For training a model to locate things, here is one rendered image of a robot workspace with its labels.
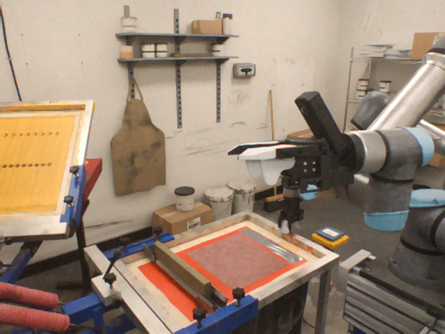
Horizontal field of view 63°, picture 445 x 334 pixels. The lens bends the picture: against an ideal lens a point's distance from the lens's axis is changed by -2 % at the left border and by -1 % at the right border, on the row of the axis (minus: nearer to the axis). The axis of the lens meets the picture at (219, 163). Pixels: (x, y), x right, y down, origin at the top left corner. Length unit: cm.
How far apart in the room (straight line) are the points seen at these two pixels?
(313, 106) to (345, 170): 13
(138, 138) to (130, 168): 28
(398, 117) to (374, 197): 20
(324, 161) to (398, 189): 17
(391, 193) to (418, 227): 32
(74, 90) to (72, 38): 40
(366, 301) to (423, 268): 21
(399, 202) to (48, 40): 279
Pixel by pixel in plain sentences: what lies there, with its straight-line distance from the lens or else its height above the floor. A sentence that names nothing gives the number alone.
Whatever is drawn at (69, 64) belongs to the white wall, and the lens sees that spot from 317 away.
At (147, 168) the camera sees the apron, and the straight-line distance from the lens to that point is 347.
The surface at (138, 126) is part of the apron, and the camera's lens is 337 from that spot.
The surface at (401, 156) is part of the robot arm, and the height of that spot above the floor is 165.
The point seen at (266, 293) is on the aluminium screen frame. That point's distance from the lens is 139.
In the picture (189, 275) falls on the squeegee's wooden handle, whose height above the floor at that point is 105.
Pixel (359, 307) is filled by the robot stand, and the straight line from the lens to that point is 121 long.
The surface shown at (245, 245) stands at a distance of 173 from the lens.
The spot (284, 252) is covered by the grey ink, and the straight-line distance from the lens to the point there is 168.
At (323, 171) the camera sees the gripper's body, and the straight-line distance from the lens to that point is 60.
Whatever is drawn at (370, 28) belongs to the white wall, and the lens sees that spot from 502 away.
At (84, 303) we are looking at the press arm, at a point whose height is 104.
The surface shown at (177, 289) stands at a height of 96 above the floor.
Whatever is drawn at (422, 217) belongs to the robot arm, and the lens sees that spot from 101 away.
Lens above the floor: 183
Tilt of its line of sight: 18 degrees down
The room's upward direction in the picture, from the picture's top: straight up
